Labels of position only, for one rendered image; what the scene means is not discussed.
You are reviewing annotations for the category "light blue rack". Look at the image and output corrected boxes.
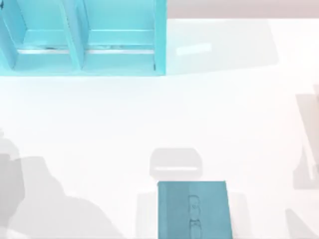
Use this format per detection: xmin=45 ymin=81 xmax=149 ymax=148
xmin=0 ymin=0 xmax=167 ymax=77

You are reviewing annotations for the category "teal blue book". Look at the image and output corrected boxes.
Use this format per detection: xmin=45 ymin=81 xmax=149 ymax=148
xmin=158 ymin=180 xmax=233 ymax=239

